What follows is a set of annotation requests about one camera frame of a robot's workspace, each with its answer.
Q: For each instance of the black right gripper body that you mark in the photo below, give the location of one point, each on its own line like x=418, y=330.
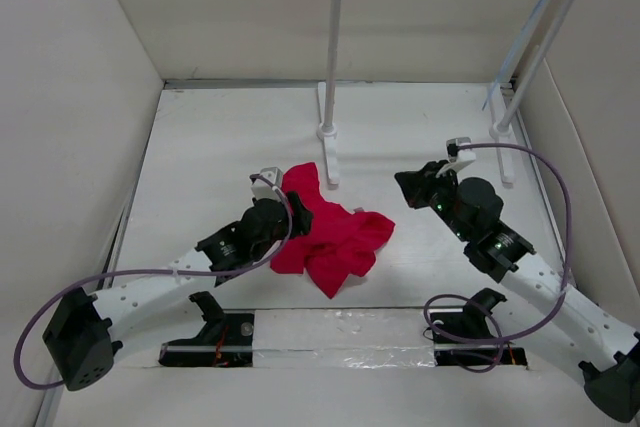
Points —
x=461, y=230

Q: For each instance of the blue wire hanger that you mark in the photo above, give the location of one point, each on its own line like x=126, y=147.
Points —
x=515, y=48

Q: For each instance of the red t shirt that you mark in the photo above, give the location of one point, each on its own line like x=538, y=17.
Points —
x=340, y=244

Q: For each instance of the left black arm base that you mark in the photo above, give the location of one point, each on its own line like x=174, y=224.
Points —
x=225, y=339

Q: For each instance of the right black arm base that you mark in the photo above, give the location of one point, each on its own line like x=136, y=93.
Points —
x=470, y=320

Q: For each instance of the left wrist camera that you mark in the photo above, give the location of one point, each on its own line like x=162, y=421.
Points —
x=264, y=185

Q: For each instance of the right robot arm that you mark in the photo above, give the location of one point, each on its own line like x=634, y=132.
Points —
x=602, y=351

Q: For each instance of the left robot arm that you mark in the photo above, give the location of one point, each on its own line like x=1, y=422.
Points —
x=89, y=332

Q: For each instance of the white clothes rack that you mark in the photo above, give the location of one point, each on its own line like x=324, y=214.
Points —
x=503, y=114

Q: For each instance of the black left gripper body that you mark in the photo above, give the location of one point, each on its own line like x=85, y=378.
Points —
x=280, y=235

